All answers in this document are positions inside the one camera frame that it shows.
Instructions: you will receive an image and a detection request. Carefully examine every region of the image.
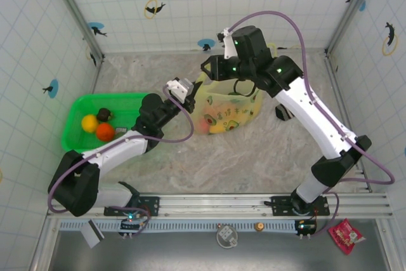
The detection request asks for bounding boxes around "yellow plastic bag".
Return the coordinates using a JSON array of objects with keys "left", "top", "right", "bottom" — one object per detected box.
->
[{"left": 192, "top": 42, "right": 279, "bottom": 136}]

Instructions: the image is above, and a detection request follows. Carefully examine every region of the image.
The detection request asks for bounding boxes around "green plastic basket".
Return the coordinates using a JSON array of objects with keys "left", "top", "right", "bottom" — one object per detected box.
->
[{"left": 60, "top": 93, "right": 153, "bottom": 154}]

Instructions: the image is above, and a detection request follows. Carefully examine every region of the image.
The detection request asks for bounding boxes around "dark brown fake fruit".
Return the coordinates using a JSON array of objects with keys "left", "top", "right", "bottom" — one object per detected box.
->
[{"left": 96, "top": 107, "right": 114, "bottom": 122}]

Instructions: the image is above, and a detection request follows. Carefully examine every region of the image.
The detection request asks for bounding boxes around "orange fake tangerine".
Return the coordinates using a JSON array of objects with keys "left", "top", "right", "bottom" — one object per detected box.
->
[{"left": 96, "top": 122, "right": 115, "bottom": 142}]

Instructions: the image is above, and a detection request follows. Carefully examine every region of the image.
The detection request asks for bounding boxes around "round yellow fake lemon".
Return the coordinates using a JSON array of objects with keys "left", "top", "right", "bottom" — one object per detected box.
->
[{"left": 81, "top": 114, "right": 99, "bottom": 133}]

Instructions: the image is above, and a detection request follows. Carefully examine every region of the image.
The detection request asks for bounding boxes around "black white striped sock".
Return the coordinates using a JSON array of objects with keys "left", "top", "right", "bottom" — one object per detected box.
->
[{"left": 274, "top": 105, "right": 294, "bottom": 122}]

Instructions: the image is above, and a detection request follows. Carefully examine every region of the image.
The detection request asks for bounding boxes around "round white plastic device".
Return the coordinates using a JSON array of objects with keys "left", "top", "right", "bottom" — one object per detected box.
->
[{"left": 216, "top": 223, "right": 239, "bottom": 249}]

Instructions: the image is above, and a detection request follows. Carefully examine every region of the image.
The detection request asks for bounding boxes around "grey card with black stripe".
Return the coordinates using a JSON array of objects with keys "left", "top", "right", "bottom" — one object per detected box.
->
[{"left": 81, "top": 219, "right": 105, "bottom": 249}]

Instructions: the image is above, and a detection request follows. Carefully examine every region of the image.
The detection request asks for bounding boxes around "red snack packet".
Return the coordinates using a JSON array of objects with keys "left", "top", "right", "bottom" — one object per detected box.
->
[{"left": 328, "top": 218, "right": 365, "bottom": 255}]

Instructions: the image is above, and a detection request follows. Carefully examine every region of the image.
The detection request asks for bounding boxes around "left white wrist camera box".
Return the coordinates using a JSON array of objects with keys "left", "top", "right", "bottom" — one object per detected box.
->
[{"left": 163, "top": 77, "right": 193, "bottom": 102}]

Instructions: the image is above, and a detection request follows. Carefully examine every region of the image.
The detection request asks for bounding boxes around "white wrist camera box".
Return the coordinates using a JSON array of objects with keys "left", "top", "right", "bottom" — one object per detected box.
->
[
  {"left": 163, "top": 77, "right": 193, "bottom": 102},
  {"left": 216, "top": 26, "right": 237, "bottom": 60}
]

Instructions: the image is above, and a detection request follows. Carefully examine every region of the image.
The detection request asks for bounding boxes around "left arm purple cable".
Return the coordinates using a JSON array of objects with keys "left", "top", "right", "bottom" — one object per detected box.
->
[{"left": 46, "top": 85, "right": 195, "bottom": 237}]

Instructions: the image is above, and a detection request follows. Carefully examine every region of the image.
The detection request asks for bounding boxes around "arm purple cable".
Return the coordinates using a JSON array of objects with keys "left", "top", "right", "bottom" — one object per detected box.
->
[
  {"left": 46, "top": 85, "right": 195, "bottom": 237},
  {"left": 228, "top": 10, "right": 396, "bottom": 237}
]

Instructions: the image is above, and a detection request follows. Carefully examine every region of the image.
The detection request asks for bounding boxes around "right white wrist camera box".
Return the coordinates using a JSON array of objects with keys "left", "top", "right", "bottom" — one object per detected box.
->
[{"left": 216, "top": 26, "right": 237, "bottom": 60}]

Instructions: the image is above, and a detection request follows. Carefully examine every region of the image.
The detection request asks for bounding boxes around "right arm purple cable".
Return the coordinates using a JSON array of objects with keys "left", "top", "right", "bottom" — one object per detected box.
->
[{"left": 228, "top": 10, "right": 396, "bottom": 237}]

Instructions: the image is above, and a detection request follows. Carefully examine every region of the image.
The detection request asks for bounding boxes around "aluminium frame bar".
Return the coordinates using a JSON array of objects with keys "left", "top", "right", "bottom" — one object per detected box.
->
[
  {"left": 101, "top": 48, "right": 328, "bottom": 56},
  {"left": 323, "top": 51, "right": 372, "bottom": 193},
  {"left": 52, "top": 56, "right": 105, "bottom": 194}
]

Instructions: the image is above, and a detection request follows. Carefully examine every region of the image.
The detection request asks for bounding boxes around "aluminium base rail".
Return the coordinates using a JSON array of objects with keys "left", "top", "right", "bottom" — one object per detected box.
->
[{"left": 47, "top": 192, "right": 394, "bottom": 220}]

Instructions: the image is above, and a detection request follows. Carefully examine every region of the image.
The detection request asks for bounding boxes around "aluminium frame post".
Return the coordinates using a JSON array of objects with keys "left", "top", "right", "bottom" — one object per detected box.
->
[
  {"left": 325, "top": 0, "right": 383, "bottom": 58},
  {"left": 44, "top": 0, "right": 106, "bottom": 64}
]

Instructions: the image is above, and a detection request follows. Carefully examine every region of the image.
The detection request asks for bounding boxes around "white slotted cable duct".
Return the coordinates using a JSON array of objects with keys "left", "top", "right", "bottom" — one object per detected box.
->
[{"left": 58, "top": 220, "right": 318, "bottom": 232}]

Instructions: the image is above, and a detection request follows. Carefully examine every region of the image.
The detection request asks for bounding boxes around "upright dolphin ring sticker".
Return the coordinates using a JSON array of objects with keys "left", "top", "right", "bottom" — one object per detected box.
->
[{"left": 381, "top": 22, "right": 399, "bottom": 57}]

